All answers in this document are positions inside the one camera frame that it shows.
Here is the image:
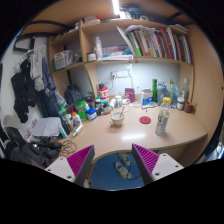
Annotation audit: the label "clear glass bottle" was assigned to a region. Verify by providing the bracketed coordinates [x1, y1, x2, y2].
[181, 77, 190, 101]

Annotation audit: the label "clear yellow-capped drink bottle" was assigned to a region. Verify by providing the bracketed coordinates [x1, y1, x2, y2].
[154, 96, 172, 137]

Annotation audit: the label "magenta box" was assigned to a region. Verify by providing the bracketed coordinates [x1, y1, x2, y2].
[124, 87, 136, 104]

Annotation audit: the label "black hanging garment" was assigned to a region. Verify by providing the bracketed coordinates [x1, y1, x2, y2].
[10, 59, 37, 124]

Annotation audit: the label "cream ceramic cup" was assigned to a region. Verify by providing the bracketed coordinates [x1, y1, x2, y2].
[109, 112, 126, 127]

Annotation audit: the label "flat round red coaster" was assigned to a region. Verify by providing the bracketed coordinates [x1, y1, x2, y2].
[138, 115, 152, 125]

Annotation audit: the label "ceiling strip light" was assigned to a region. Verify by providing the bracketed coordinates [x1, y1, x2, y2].
[111, 0, 122, 17]

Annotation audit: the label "white orange-capped bottle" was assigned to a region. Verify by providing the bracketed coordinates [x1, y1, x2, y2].
[70, 111, 83, 128]

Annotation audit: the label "grey hanging garment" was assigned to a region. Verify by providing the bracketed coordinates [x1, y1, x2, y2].
[29, 46, 48, 93]

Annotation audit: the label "light blue round lid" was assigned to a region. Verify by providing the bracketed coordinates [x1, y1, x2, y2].
[141, 101, 158, 110]

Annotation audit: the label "coiled black cable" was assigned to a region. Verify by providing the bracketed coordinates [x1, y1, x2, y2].
[59, 139, 78, 158]

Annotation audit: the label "white wall socket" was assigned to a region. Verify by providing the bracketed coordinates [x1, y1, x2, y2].
[110, 70, 130, 80]

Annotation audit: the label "white-lidded dark jar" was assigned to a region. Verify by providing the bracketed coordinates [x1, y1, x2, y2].
[176, 96, 186, 111]

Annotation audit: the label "brown mug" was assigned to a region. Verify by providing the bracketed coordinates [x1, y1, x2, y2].
[183, 100, 198, 114]

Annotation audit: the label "blue and white jar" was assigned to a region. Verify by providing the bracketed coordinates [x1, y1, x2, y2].
[86, 107, 98, 121]

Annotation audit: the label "red and white canister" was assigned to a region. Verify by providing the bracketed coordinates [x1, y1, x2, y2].
[98, 87, 110, 102]

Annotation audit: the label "white paper sheets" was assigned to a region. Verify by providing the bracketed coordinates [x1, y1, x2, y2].
[31, 116, 63, 138]

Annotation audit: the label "silver tube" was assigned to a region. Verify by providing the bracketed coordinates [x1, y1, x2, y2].
[72, 124, 85, 138]

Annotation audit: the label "white and blue box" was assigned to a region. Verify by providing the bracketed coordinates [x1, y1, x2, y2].
[140, 88, 154, 106]

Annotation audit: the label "grey plastic bottle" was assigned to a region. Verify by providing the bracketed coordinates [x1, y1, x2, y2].
[156, 80, 168, 107]

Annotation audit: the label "black backpack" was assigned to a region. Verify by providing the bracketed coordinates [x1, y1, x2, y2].
[4, 126, 63, 169]

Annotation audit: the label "tall green bottle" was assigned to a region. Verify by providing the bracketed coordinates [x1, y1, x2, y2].
[152, 78, 158, 103]

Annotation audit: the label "wooden shelf unit with books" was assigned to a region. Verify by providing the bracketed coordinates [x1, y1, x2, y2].
[48, 13, 195, 101]

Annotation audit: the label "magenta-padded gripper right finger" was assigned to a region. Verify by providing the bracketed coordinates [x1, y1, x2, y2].
[131, 143, 185, 186]

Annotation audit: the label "grey slipper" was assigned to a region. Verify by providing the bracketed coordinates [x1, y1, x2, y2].
[118, 152, 133, 168]
[114, 161, 133, 180]

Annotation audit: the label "black jug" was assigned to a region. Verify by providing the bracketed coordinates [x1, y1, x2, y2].
[63, 83, 83, 105]

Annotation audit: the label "small white bottle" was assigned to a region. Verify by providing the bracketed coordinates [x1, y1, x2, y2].
[114, 94, 124, 108]

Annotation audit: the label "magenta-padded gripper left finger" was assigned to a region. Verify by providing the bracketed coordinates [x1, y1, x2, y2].
[44, 144, 96, 188]

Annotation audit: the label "dark blue hanging garment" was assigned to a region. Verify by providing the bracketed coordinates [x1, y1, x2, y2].
[39, 56, 58, 118]

